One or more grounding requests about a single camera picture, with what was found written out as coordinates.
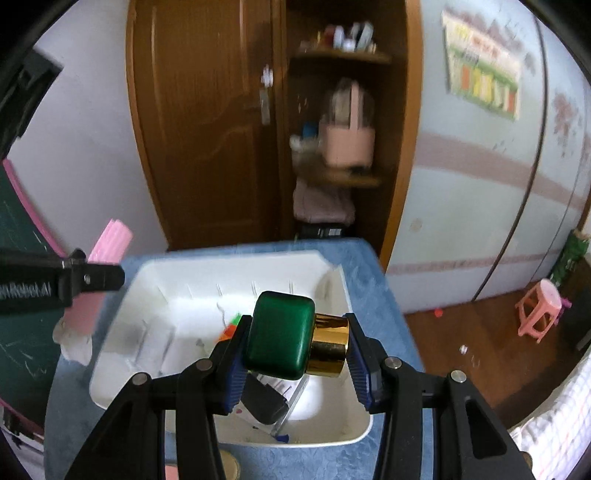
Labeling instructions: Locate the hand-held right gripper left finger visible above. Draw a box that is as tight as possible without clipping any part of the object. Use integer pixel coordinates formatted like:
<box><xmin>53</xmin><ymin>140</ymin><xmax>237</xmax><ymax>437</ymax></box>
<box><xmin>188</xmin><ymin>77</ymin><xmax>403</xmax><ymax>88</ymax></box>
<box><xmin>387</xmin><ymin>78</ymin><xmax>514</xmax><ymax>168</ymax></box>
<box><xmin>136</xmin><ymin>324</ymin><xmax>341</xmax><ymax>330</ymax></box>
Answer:
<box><xmin>65</xmin><ymin>314</ymin><xmax>254</xmax><ymax>480</ymax></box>

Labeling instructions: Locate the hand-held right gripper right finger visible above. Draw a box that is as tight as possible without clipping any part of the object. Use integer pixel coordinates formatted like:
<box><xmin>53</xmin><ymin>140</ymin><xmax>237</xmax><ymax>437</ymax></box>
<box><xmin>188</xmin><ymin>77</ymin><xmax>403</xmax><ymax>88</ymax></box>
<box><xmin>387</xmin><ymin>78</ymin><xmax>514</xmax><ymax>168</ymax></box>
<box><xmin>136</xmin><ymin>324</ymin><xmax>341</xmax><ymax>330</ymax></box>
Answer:
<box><xmin>344</xmin><ymin>313</ymin><xmax>532</xmax><ymax>480</ymax></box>

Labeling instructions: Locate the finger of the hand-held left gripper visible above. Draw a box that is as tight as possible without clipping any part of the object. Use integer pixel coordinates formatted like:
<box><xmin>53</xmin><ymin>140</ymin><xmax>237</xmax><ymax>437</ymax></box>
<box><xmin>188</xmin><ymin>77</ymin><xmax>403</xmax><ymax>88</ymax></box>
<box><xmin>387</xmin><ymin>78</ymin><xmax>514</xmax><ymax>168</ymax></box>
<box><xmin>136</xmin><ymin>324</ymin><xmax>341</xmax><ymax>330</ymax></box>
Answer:
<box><xmin>60</xmin><ymin>248</ymin><xmax>127</xmax><ymax>296</ymax></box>

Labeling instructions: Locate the small black case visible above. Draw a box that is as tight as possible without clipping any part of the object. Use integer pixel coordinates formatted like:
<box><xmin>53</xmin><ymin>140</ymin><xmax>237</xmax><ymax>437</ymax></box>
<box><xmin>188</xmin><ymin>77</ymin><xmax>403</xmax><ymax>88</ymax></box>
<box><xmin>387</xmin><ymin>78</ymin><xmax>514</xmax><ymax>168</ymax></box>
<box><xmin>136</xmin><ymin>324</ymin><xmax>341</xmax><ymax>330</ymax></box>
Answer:
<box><xmin>241</xmin><ymin>374</ymin><xmax>291</xmax><ymax>426</ymax></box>

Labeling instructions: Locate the pink ribbed bar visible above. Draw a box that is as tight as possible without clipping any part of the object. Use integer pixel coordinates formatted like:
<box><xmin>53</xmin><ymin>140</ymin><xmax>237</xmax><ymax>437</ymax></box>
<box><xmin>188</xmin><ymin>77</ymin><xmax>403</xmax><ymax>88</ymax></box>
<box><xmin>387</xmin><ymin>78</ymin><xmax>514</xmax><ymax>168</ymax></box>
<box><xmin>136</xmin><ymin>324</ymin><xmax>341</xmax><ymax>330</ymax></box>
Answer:
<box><xmin>53</xmin><ymin>219</ymin><xmax>133</xmax><ymax>365</ymax></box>

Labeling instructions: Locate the colourful puzzle cube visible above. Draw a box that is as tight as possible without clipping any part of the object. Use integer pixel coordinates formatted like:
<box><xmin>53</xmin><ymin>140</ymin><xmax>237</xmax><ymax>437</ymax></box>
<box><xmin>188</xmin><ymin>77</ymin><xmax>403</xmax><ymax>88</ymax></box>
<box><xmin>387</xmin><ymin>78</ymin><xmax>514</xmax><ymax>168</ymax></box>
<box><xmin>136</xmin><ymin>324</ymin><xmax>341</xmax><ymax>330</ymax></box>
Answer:
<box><xmin>217</xmin><ymin>313</ymin><xmax>243</xmax><ymax>343</ymax></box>

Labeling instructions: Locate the blue card packet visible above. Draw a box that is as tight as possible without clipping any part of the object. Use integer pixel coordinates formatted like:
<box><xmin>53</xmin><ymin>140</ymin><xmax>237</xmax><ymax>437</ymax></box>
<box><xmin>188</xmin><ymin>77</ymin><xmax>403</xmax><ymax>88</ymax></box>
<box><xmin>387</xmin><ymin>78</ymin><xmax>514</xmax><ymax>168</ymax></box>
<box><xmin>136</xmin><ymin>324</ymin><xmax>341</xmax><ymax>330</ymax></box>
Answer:
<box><xmin>233</xmin><ymin>375</ymin><xmax>309</xmax><ymax>445</ymax></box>

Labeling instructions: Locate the green bottle with gold cap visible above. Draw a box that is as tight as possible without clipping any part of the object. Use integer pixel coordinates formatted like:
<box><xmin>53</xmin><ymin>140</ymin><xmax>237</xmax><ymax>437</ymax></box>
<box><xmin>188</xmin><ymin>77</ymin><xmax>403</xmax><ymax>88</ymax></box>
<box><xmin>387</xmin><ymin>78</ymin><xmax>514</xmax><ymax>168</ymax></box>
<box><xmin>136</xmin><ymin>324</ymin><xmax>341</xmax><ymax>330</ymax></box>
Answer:
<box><xmin>243</xmin><ymin>291</ymin><xmax>350</xmax><ymax>380</ymax></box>

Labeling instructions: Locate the white plastic storage bin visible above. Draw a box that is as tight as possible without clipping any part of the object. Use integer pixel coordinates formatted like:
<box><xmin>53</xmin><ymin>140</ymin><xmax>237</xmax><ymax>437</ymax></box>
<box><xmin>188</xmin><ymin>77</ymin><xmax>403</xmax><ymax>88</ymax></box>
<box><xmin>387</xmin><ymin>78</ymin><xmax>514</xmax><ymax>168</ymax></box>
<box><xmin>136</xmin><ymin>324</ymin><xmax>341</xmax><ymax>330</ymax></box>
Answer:
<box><xmin>89</xmin><ymin>249</ymin><xmax>374</xmax><ymax>446</ymax></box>

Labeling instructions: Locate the blue fuzzy table cover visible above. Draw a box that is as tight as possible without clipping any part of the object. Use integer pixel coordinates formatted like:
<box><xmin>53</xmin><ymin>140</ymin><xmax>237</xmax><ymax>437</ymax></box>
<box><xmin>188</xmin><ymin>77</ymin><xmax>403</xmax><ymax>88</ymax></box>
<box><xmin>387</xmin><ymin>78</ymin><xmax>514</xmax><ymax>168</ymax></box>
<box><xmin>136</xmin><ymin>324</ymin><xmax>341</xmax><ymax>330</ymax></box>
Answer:
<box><xmin>44</xmin><ymin>237</ymin><xmax>435</xmax><ymax>480</ymax></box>

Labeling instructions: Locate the brown wooden door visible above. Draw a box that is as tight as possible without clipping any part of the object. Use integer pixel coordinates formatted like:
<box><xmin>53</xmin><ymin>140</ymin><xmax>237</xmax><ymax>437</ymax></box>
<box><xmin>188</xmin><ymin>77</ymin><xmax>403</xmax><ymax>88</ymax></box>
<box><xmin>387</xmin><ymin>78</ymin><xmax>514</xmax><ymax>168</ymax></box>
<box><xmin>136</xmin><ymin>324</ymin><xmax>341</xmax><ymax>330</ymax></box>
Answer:
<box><xmin>126</xmin><ymin>0</ymin><xmax>288</xmax><ymax>253</ymax></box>

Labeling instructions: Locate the pink folded cloth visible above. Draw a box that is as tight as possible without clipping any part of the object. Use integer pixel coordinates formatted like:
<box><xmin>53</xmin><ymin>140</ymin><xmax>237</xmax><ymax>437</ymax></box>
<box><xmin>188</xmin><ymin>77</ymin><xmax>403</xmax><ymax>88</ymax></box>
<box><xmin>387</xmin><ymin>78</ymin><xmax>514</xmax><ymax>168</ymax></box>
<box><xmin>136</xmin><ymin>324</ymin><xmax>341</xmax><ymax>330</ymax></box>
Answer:
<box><xmin>293</xmin><ymin>178</ymin><xmax>356</xmax><ymax>225</ymax></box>

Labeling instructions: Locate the black panel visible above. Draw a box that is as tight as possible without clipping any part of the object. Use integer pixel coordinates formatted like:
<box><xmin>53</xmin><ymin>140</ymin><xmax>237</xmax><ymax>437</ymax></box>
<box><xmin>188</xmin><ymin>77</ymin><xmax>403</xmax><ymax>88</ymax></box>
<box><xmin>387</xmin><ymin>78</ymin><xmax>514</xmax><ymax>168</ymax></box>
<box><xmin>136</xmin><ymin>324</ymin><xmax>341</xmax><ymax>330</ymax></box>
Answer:
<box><xmin>0</xmin><ymin>48</ymin><xmax>64</xmax><ymax>158</ymax></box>

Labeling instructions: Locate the pink plastic stool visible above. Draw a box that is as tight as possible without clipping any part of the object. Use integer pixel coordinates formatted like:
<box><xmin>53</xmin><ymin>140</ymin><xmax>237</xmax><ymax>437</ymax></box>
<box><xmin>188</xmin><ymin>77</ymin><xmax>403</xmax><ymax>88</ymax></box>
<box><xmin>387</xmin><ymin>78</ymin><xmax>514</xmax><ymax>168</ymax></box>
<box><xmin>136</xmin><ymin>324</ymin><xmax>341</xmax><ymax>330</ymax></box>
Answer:
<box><xmin>515</xmin><ymin>278</ymin><xmax>573</xmax><ymax>345</ymax></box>

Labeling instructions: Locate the white checked bedding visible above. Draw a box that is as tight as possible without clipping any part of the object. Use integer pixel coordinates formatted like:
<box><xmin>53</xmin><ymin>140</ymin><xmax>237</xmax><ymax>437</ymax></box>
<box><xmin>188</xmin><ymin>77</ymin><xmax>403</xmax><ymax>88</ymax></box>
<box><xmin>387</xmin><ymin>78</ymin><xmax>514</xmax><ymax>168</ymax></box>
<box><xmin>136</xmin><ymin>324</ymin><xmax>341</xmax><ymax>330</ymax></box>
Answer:
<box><xmin>508</xmin><ymin>367</ymin><xmax>591</xmax><ymax>480</ymax></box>

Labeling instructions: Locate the pale blue wardrobe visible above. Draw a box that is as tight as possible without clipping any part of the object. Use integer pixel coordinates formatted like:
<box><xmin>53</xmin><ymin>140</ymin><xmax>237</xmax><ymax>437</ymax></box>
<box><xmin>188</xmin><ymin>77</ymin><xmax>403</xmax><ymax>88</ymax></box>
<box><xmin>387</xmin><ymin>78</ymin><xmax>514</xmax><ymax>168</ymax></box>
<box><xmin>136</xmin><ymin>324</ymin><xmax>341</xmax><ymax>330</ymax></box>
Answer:
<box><xmin>385</xmin><ymin>0</ymin><xmax>591</xmax><ymax>315</ymax></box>

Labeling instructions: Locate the green patterned packet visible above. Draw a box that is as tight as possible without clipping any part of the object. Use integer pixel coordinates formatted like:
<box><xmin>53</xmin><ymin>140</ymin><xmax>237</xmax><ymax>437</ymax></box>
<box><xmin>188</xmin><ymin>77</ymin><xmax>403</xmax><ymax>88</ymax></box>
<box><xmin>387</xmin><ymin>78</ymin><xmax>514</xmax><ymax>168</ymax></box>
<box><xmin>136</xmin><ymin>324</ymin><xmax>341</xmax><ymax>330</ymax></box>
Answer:
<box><xmin>549</xmin><ymin>228</ymin><xmax>591</xmax><ymax>288</ymax></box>

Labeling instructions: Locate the wooden corner shelf unit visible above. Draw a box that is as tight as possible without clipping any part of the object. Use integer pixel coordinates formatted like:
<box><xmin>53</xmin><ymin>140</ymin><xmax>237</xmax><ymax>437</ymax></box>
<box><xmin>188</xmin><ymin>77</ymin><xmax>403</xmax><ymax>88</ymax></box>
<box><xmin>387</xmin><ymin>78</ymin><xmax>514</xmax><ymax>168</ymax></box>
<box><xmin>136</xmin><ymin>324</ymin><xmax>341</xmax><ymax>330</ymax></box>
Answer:
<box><xmin>277</xmin><ymin>0</ymin><xmax>424</xmax><ymax>274</ymax></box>

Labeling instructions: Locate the blue and white shelf item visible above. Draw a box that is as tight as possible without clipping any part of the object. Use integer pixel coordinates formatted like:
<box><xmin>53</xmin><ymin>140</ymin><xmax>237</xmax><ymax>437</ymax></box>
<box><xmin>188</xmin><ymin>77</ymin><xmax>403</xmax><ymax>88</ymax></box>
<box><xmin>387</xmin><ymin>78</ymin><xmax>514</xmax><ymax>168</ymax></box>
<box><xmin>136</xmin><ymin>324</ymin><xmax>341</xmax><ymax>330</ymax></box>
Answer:
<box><xmin>290</xmin><ymin>121</ymin><xmax>322</xmax><ymax>153</ymax></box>

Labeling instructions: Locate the row of small figurines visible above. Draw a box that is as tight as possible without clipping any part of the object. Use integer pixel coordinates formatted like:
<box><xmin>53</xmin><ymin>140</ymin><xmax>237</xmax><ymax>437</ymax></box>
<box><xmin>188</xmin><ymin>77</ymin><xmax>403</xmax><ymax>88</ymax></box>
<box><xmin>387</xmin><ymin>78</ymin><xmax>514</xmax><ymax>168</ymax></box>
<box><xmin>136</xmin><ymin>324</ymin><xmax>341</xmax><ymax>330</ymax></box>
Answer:
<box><xmin>300</xmin><ymin>21</ymin><xmax>378</xmax><ymax>54</ymax></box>

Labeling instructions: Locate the green chalkboard with pink frame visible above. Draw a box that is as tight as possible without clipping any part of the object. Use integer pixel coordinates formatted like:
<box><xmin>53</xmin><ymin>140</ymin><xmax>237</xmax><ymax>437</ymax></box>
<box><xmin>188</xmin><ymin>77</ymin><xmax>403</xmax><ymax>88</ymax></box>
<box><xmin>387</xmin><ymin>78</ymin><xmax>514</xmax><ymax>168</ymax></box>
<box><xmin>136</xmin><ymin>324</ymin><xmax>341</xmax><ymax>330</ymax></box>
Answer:
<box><xmin>0</xmin><ymin>159</ymin><xmax>66</xmax><ymax>418</ymax></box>

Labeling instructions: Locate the pink handled basket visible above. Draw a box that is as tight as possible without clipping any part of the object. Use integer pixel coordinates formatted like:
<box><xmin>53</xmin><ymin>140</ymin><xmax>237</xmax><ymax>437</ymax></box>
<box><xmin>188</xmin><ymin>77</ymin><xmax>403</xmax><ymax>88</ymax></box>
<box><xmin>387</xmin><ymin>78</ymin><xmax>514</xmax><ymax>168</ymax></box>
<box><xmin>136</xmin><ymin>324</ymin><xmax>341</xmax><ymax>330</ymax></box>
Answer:
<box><xmin>318</xmin><ymin>78</ymin><xmax>375</xmax><ymax>169</ymax></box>

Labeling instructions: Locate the colourful wall poster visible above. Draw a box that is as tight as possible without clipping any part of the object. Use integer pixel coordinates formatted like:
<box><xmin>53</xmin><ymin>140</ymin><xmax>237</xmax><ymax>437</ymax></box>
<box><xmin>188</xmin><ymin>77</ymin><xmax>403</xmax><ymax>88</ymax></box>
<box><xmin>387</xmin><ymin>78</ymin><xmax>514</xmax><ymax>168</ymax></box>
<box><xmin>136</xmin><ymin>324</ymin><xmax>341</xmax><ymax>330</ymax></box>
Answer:
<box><xmin>441</xmin><ymin>10</ymin><xmax>526</xmax><ymax>122</ymax></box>

